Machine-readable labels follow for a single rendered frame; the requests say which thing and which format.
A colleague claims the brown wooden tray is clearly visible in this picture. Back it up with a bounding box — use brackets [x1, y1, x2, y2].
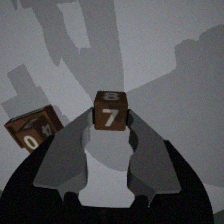
[4, 104, 63, 149]

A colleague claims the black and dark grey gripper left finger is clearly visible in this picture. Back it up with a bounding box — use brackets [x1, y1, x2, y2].
[0, 107, 95, 224]

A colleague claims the brown cube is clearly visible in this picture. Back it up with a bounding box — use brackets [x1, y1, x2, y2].
[94, 91, 128, 131]
[16, 115, 56, 153]

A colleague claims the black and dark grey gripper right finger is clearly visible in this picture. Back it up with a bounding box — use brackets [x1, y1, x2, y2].
[126, 109, 214, 224]

